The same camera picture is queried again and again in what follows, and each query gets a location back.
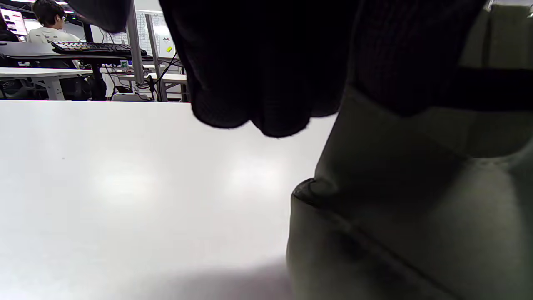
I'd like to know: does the person's left hand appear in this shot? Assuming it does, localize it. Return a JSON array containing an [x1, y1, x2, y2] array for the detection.
[[67, 0, 488, 138]]

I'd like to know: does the green fabric pencil case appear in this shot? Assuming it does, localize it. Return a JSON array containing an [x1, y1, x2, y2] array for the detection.
[[286, 0, 533, 300]]

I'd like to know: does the white desk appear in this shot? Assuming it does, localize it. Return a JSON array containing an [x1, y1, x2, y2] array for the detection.
[[117, 13, 189, 103], [0, 67, 94, 100]]

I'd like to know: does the black keyboard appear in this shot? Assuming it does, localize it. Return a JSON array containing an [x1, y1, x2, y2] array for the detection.
[[51, 41, 148, 57]]

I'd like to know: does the computer monitor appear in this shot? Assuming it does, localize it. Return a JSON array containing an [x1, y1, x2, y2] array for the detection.
[[0, 7, 29, 37]]

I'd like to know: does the aluminium frame post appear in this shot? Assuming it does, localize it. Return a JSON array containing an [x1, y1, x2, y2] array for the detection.
[[126, 0, 145, 86]]

